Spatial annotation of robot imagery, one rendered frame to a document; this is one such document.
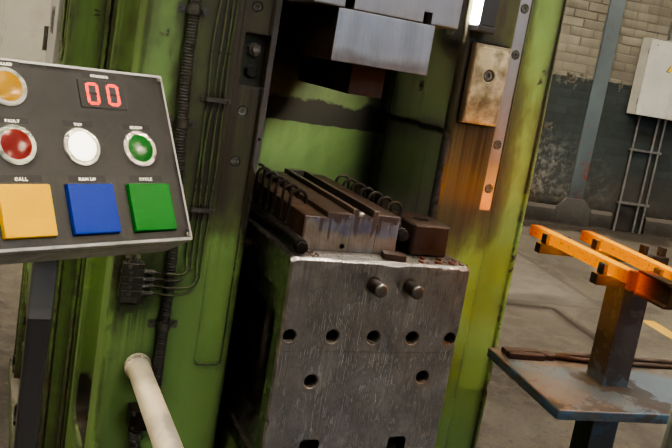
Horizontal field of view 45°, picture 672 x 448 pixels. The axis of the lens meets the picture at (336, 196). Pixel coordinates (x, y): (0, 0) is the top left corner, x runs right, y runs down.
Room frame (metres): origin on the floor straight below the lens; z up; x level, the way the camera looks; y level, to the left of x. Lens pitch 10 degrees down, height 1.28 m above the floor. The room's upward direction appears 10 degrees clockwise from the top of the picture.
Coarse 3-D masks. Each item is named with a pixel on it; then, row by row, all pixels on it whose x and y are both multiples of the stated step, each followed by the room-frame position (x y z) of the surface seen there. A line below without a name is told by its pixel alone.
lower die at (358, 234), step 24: (288, 168) 1.91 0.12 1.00; (264, 192) 1.71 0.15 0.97; (288, 192) 1.70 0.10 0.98; (312, 192) 1.69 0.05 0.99; (312, 216) 1.49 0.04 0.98; (336, 216) 1.51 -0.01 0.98; (384, 216) 1.55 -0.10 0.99; (312, 240) 1.49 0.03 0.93; (336, 240) 1.51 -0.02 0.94; (360, 240) 1.53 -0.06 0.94; (384, 240) 1.55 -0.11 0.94
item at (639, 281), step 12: (540, 228) 1.70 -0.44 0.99; (552, 240) 1.64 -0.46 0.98; (564, 240) 1.60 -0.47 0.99; (576, 252) 1.56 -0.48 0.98; (588, 252) 1.52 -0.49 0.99; (612, 264) 1.45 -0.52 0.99; (612, 276) 1.44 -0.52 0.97; (624, 276) 1.41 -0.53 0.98; (636, 276) 1.38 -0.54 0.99; (648, 276) 1.35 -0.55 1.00; (660, 276) 1.35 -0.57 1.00; (636, 288) 1.38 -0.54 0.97; (648, 288) 1.36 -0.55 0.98; (660, 288) 1.33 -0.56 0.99; (648, 300) 1.34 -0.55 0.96; (660, 300) 1.32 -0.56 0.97
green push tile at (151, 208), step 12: (132, 192) 1.19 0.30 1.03; (144, 192) 1.21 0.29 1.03; (156, 192) 1.22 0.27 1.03; (168, 192) 1.24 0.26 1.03; (132, 204) 1.18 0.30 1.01; (144, 204) 1.20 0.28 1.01; (156, 204) 1.21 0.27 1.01; (168, 204) 1.23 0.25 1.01; (132, 216) 1.18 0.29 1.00; (144, 216) 1.19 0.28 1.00; (156, 216) 1.20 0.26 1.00; (168, 216) 1.22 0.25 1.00; (144, 228) 1.18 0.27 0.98; (156, 228) 1.19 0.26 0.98; (168, 228) 1.21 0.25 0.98
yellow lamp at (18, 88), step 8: (0, 72) 1.12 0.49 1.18; (8, 72) 1.13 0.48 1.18; (0, 80) 1.11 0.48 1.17; (8, 80) 1.12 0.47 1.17; (16, 80) 1.13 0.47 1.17; (0, 88) 1.11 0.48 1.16; (8, 88) 1.12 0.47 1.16; (16, 88) 1.13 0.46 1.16; (0, 96) 1.10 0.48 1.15; (8, 96) 1.11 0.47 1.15; (16, 96) 1.12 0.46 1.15
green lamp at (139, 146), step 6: (132, 138) 1.24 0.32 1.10; (138, 138) 1.24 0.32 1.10; (144, 138) 1.25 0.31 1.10; (132, 144) 1.23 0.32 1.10; (138, 144) 1.24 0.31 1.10; (144, 144) 1.25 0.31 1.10; (150, 144) 1.26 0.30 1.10; (132, 150) 1.23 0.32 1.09; (138, 150) 1.23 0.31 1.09; (144, 150) 1.24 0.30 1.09; (150, 150) 1.25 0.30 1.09; (138, 156) 1.23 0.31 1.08; (144, 156) 1.24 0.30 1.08; (150, 156) 1.25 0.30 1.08
